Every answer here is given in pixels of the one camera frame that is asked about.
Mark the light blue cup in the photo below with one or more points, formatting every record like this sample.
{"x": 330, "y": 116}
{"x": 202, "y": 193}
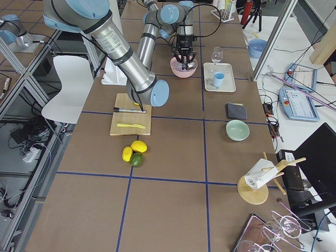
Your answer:
{"x": 218, "y": 79}

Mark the steel cylinder black cap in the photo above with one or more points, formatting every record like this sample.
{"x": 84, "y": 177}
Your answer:
{"x": 123, "y": 110}

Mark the white chair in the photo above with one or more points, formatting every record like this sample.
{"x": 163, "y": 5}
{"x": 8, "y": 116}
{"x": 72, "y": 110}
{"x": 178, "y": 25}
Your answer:
{"x": 76, "y": 81}

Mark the blue teach pendant far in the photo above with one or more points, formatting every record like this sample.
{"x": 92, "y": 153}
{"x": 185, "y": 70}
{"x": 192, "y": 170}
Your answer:
{"x": 303, "y": 77}

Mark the clear ice cubes pile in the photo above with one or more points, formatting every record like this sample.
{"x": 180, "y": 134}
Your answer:
{"x": 181, "y": 67}

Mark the pink bowl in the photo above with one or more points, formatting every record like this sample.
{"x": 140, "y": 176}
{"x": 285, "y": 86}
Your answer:
{"x": 182, "y": 74}

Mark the yellow lemon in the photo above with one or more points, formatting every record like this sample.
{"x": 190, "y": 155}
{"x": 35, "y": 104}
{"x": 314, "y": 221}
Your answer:
{"x": 127, "y": 153}
{"x": 139, "y": 146}

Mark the wooden cutting board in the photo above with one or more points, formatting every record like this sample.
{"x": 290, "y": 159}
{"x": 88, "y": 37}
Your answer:
{"x": 123, "y": 101}

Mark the black monitor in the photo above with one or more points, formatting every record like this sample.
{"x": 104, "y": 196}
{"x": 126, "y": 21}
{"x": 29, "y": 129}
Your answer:
{"x": 319, "y": 169}

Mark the blue bowl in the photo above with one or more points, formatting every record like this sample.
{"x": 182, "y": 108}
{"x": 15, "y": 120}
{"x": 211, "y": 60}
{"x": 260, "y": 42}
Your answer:
{"x": 256, "y": 48}

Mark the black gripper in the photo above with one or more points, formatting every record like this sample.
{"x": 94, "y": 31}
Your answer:
{"x": 183, "y": 42}

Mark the white carton on stand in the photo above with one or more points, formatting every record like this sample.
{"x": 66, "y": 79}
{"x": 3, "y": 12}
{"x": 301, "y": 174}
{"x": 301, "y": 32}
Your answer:
{"x": 260, "y": 174}

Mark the cream bear tray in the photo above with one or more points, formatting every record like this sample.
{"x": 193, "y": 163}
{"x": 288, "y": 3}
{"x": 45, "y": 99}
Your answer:
{"x": 227, "y": 70}

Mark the green bowl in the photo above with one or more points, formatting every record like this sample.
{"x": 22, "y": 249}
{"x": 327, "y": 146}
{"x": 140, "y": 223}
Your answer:
{"x": 237, "y": 130}

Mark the dark grey folded cloth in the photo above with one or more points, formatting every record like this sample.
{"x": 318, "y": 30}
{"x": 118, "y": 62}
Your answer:
{"x": 235, "y": 111}

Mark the blue teach pendant near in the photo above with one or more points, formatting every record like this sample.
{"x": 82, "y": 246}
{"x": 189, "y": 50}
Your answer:
{"x": 297, "y": 106}

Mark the blue teach pendant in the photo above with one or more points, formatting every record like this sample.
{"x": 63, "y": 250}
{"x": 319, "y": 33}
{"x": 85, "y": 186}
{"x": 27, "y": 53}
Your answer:
{"x": 303, "y": 77}
{"x": 297, "y": 106}

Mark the metal ice scoop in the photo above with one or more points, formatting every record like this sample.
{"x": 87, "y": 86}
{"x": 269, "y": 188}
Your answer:
{"x": 191, "y": 65}

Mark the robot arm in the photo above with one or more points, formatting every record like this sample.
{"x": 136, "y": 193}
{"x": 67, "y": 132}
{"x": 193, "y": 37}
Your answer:
{"x": 15, "y": 35}
{"x": 94, "y": 18}

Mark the green lime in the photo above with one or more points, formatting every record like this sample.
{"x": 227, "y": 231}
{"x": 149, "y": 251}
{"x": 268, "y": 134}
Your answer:
{"x": 136, "y": 159}

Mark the clear wine glass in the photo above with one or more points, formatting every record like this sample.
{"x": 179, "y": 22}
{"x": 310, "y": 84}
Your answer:
{"x": 216, "y": 57}

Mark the clear glasses on tray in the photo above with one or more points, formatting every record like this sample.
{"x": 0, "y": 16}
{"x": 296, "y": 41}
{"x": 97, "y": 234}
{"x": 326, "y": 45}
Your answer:
{"x": 281, "y": 233}

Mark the white wire cup rack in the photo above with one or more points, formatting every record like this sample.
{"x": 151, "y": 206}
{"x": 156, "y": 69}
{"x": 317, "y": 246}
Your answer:
{"x": 224, "y": 10}

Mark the yellow plastic knife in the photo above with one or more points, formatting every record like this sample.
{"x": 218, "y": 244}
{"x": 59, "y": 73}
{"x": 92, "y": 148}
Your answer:
{"x": 140, "y": 126}

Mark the black tripod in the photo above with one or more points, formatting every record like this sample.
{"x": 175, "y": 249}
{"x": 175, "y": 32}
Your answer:
{"x": 255, "y": 13}

